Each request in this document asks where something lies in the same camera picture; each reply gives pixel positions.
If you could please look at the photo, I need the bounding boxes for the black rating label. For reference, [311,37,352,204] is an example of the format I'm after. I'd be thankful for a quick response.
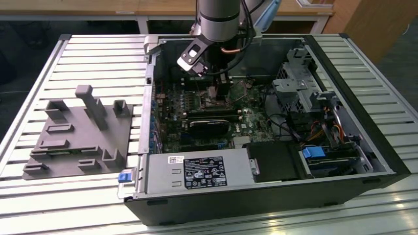
[183,155,227,190]

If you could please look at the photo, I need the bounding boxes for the black plastic shroud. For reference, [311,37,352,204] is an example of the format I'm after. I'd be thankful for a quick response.
[244,141,307,183]

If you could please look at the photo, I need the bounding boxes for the black graphics card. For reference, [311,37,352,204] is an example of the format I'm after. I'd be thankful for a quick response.
[187,118,231,135]

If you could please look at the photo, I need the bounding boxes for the green motherboard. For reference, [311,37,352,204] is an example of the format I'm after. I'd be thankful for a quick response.
[152,78,278,154]

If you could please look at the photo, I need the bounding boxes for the black wire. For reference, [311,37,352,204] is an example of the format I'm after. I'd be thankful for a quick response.
[267,114,303,142]

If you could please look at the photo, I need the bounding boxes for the orange and yellow wires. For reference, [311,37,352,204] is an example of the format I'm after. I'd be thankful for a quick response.
[306,119,347,142]

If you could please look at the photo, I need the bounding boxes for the clear plastic box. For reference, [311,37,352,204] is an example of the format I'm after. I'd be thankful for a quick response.
[295,0,335,8]

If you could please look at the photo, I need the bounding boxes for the grey parts rack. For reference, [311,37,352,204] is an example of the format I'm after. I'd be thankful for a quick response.
[21,84,135,181]

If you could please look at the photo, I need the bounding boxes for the CPU socket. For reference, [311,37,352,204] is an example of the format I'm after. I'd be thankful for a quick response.
[197,92,235,110]

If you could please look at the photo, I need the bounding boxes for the grey power supply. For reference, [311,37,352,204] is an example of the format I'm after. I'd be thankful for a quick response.
[143,148,255,194]

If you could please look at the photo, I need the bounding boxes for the blue disk carrier tab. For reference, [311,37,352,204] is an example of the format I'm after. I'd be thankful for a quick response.
[302,146,327,160]

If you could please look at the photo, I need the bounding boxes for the silver heat sink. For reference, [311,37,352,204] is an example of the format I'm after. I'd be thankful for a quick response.
[234,137,254,149]

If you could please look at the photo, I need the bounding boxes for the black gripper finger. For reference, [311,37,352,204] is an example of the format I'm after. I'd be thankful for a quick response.
[216,74,231,101]

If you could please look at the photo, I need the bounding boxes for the perforated metal drive cage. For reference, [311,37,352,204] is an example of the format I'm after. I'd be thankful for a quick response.
[270,47,340,113]

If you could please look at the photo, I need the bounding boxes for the wooden desk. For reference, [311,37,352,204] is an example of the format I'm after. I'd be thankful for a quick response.
[0,0,335,35]

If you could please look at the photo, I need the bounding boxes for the wooden cabinet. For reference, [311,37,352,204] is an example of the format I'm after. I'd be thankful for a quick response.
[323,0,418,64]

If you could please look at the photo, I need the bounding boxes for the metal disk bay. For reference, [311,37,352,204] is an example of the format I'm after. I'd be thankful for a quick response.
[299,143,375,178]

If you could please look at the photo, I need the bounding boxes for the black open PC case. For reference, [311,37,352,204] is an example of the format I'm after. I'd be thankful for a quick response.
[123,33,411,227]

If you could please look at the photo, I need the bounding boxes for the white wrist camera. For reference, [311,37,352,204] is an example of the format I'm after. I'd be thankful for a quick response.
[176,36,209,75]

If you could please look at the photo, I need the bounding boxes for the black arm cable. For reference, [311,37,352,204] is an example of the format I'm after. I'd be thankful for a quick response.
[208,0,259,76]

